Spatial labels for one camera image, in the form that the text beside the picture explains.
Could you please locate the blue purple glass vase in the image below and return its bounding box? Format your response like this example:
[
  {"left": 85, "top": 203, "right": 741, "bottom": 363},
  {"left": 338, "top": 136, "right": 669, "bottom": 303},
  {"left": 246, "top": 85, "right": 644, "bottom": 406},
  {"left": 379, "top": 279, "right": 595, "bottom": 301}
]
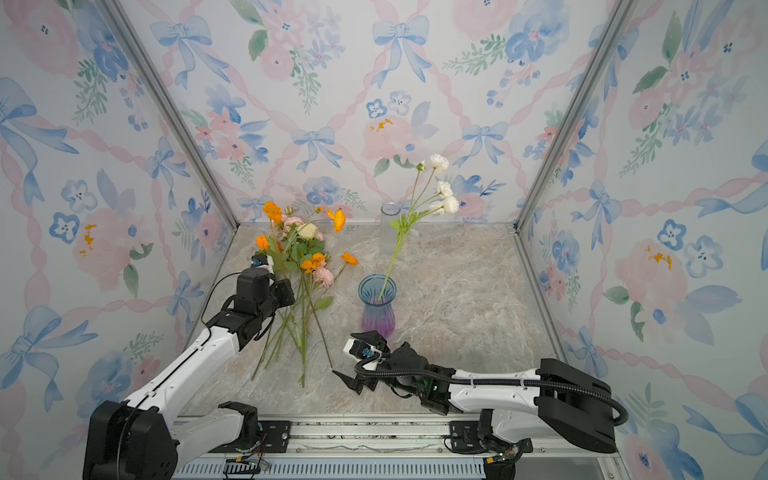
[{"left": 358, "top": 274, "right": 398, "bottom": 338}]

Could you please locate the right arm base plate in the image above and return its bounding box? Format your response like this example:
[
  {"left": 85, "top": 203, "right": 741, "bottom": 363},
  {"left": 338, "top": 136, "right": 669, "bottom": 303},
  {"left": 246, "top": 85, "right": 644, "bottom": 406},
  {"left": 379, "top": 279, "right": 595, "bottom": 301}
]
[{"left": 444, "top": 420, "right": 533, "bottom": 455}]

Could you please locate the orange poppy flower stem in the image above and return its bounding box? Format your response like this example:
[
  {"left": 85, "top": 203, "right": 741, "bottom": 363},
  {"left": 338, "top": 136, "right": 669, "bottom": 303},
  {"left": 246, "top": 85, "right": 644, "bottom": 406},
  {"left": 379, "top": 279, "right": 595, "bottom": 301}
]
[{"left": 257, "top": 201, "right": 341, "bottom": 342}]

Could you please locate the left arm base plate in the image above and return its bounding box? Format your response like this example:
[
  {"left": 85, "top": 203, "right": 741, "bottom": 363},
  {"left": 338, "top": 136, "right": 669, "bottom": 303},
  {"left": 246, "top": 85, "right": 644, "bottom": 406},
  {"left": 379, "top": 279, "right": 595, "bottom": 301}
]
[{"left": 211, "top": 420, "right": 292, "bottom": 454}]

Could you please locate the clear frosted glass vase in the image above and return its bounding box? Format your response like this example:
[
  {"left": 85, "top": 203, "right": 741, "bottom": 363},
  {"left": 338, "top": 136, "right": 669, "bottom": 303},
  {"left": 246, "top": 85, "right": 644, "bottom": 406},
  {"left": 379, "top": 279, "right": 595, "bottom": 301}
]
[{"left": 379, "top": 202, "right": 402, "bottom": 256}]

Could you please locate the pink orange bud stem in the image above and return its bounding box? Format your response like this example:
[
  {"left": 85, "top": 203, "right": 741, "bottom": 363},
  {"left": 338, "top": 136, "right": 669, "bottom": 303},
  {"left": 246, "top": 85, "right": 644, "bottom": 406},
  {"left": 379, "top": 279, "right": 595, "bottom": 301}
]
[{"left": 298, "top": 252, "right": 359, "bottom": 387}]

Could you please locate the left corner aluminium post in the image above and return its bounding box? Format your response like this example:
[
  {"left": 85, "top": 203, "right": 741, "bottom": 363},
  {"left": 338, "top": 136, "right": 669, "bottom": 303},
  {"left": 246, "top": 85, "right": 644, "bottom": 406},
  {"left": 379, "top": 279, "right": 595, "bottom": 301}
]
[{"left": 95, "top": 0, "right": 239, "bottom": 230}]

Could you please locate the pink rose flower stem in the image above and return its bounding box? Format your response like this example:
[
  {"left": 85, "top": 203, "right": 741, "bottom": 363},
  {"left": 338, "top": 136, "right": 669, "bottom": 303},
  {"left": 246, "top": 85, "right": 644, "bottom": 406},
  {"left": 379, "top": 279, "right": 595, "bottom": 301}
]
[{"left": 277, "top": 209, "right": 326, "bottom": 255}]

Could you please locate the corner aluminium post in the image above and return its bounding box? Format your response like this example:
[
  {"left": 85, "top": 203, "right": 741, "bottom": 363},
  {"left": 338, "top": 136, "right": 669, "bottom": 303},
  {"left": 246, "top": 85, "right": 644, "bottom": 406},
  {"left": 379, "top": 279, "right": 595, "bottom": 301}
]
[
  {"left": 95, "top": 0, "right": 239, "bottom": 230},
  {"left": 514, "top": 0, "right": 637, "bottom": 235}
]

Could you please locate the aluminium front rail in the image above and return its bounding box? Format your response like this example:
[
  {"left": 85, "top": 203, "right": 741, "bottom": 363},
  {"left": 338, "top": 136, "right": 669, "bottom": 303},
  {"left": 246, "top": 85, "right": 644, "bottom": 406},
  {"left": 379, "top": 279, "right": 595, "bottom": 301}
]
[{"left": 173, "top": 414, "right": 629, "bottom": 479}]

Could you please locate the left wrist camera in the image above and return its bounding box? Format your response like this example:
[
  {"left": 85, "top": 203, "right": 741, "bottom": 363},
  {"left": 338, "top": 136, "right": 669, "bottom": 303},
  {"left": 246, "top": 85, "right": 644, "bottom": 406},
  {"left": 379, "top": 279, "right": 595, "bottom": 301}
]
[{"left": 251, "top": 253, "right": 272, "bottom": 272}]

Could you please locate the orange marigold flower stem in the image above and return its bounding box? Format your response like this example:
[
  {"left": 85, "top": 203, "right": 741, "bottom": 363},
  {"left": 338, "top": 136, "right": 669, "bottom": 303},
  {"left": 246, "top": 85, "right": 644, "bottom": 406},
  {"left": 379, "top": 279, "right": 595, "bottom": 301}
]
[{"left": 252, "top": 235, "right": 307, "bottom": 377}]

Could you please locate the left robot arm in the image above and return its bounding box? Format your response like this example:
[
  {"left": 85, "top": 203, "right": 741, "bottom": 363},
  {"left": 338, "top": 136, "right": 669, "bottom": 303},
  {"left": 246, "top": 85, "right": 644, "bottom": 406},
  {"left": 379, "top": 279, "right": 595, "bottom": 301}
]
[{"left": 82, "top": 254, "right": 295, "bottom": 479}]

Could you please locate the white flower stem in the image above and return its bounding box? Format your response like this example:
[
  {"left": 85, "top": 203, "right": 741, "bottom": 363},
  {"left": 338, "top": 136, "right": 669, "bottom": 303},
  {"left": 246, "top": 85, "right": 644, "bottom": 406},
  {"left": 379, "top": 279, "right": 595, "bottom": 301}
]
[{"left": 377, "top": 154, "right": 460, "bottom": 302}]

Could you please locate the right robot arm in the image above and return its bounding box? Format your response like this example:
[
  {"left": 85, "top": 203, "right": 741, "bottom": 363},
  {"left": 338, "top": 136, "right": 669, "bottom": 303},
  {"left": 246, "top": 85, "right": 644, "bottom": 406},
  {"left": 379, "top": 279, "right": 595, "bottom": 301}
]
[{"left": 339, "top": 331, "right": 629, "bottom": 454}]

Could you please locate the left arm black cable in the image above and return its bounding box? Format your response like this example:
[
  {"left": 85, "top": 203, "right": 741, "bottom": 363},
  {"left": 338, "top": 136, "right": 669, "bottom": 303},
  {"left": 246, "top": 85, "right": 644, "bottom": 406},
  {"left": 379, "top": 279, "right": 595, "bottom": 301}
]
[{"left": 199, "top": 269, "right": 247, "bottom": 328}]

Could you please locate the cream rose flower stem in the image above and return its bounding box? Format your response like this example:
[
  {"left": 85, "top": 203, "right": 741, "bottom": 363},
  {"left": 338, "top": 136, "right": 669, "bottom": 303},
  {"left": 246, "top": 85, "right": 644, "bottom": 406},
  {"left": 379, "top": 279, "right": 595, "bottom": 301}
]
[{"left": 286, "top": 223, "right": 327, "bottom": 363}]

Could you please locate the right corner aluminium post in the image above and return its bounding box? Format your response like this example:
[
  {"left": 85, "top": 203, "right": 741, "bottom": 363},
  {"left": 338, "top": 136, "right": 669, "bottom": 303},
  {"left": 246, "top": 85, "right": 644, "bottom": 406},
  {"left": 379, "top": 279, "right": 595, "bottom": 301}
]
[{"left": 514, "top": 0, "right": 637, "bottom": 235}]

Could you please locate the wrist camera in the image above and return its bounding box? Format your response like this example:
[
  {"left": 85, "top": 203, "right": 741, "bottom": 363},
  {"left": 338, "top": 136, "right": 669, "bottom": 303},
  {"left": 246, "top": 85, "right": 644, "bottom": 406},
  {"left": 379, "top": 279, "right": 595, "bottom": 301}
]
[
  {"left": 343, "top": 338, "right": 383, "bottom": 371},
  {"left": 251, "top": 253, "right": 272, "bottom": 272}
]

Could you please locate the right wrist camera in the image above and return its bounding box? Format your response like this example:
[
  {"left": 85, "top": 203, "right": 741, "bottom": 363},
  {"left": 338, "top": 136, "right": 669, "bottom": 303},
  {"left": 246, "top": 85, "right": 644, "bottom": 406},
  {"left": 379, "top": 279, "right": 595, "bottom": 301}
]
[{"left": 343, "top": 338, "right": 383, "bottom": 371}]

